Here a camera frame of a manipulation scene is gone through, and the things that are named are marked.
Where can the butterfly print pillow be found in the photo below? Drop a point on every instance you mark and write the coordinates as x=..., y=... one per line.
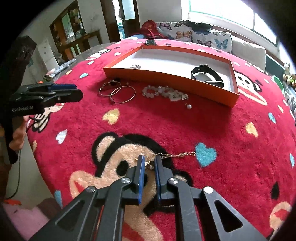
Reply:
x=213, y=38
x=175, y=31

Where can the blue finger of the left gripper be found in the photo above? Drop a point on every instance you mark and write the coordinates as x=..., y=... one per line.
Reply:
x=63, y=96
x=66, y=87

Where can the black watch band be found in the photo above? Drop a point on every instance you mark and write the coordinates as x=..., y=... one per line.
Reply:
x=207, y=75

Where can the person's left hand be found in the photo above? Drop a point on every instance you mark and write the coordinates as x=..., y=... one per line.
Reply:
x=19, y=136

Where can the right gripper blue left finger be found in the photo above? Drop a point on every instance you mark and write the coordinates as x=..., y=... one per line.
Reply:
x=134, y=191

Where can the silver wire rings cluster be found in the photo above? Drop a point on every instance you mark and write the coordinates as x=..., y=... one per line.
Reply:
x=135, y=66

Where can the red bag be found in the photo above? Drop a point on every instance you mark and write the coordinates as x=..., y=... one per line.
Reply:
x=149, y=30

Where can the white drawer cabinet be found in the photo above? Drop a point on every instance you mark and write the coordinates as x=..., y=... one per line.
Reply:
x=47, y=55

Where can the plain white pillow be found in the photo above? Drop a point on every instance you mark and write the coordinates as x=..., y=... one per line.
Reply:
x=252, y=53

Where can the dark wooden door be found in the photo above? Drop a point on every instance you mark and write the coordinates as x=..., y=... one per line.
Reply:
x=121, y=18

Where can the right butterfly print pillow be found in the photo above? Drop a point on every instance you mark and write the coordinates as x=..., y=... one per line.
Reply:
x=213, y=38

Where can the red monkey print blanket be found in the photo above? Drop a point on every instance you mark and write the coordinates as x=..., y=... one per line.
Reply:
x=246, y=153

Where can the large silver hoop bangle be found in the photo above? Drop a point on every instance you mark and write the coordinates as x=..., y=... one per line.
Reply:
x=122, y=94

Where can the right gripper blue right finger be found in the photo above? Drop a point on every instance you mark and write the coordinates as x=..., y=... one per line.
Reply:
x=165, y=183

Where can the plush toys group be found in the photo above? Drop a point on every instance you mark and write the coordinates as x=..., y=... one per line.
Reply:
x=288, y=78

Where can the black remote control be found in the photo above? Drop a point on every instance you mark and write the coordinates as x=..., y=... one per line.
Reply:
x=150, y=42

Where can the pearl drop earring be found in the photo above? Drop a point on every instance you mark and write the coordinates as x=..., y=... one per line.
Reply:
x=188, y=106

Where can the orange shallow box tray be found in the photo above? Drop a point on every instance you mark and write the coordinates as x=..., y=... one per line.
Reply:
x=171, y=66

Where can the window with green frame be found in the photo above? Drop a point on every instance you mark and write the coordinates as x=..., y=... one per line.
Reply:
x=236, y=12

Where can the left butterfly print pillow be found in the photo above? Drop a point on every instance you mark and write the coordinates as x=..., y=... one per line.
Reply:
x=175, y=31

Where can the green plastic bowl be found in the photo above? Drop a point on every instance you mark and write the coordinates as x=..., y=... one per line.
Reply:
x=278, y=82

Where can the wooden display cabinet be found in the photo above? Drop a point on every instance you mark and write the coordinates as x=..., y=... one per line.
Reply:
x=69, y=34

